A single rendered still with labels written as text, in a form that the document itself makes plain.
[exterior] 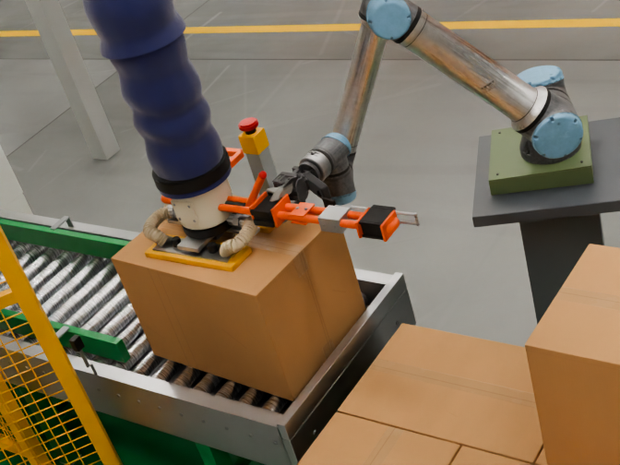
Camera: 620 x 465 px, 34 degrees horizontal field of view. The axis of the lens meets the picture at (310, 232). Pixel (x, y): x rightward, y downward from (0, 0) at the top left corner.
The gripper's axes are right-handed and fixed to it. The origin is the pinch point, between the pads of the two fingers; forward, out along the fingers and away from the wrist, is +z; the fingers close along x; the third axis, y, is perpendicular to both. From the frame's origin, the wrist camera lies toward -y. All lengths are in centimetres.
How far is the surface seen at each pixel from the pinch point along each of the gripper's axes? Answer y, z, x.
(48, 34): 275, -158, -29
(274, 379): 1, 21, -45
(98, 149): 274, -158, -103
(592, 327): -93, 11, -12
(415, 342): -26, -12, -52
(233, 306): 7.3, 21.2, -19.3
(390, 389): -29, 8, -53
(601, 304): -92, 2, -12
